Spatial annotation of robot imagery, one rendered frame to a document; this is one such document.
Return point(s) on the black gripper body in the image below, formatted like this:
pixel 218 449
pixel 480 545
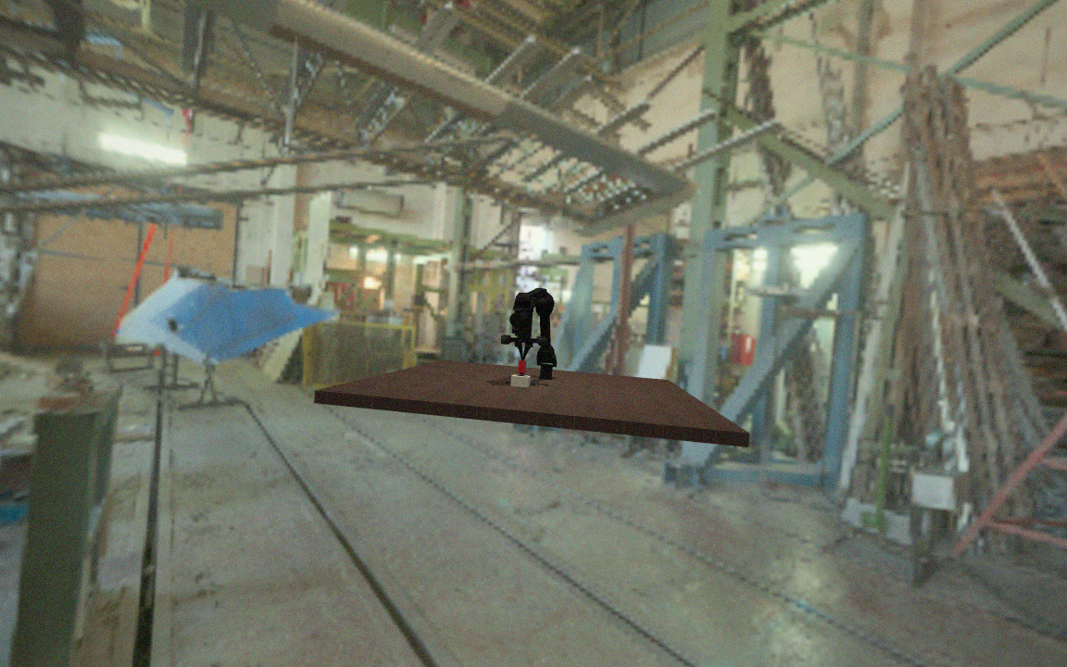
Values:
pixel 524 333

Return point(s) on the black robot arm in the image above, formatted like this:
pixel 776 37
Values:
pixel 523 314

